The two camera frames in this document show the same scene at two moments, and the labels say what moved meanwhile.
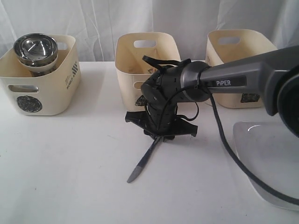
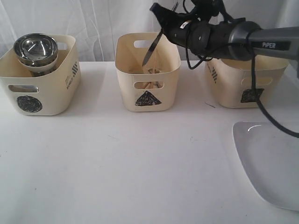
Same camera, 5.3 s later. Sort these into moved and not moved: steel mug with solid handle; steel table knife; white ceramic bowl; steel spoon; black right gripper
Moved: black right gripper; steel table knife
Not moved: white ceramic bowl; steel mug with solid handle; steel spoon
